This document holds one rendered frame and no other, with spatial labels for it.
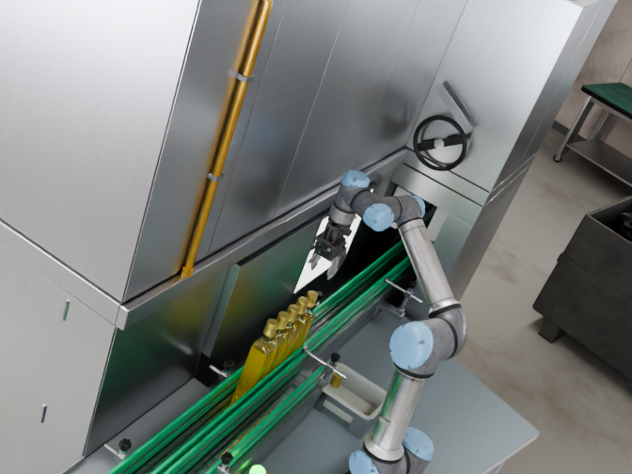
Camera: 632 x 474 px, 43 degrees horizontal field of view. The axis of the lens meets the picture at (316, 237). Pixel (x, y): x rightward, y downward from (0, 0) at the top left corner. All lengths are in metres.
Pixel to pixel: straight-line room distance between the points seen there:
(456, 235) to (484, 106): 0.52
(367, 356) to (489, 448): 0.55
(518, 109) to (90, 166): 1.70
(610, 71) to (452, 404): 6.27
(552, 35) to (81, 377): 1.89
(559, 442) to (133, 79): 3.39
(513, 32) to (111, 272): 1.71
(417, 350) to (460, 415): 0.97
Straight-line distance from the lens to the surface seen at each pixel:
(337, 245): 2.37
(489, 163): 3.09
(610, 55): 8.93
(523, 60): 2.98
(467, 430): 3.01
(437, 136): 3.12
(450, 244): 3.23
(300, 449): 2.63
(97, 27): 1.72
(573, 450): 4.56
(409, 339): 2.13
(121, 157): 1.74
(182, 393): 2.47
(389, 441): 2.31
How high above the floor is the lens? 2.56
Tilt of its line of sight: 30 degrees down
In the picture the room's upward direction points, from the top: 21 degrees clockwise
